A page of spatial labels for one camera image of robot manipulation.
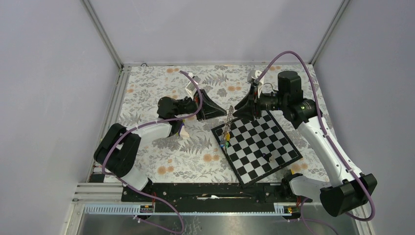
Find black white chessboard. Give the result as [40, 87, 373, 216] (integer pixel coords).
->
[211, 111, 302, 188]

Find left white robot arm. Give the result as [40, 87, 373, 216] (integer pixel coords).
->
[93, 89, 227, 201]

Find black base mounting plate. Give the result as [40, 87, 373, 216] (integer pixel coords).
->
[121, 183, 304, 213]

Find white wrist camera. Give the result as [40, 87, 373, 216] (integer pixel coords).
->
[247, 70, 262, 84]
[185, 76, 201, 98]

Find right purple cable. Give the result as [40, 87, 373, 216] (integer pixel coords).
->
[256, 50, 376, 235]

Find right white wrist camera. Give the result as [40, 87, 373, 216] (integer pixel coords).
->
[247, 70, 262, 84]

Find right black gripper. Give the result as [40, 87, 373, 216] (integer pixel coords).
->
[233, 83, 287, 122]

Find white slotted cable duct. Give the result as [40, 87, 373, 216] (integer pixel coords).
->
[83, 203, 292, 216]

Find green purple white toy bricks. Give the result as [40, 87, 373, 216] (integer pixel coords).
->
[178, 120, 189, 138]

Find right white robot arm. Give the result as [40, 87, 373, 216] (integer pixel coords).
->
[233, 70, 377, 217]

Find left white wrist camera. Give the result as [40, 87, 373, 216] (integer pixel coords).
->
[185, 76, 201, 98]

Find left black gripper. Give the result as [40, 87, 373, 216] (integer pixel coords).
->
[175, 90, 227, 122]

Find floral patterned table mat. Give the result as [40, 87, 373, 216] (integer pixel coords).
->
[117, 64, 335, 183]

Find metal keyring disc with rings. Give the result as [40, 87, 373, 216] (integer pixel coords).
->
[220, 105, 234, 150]

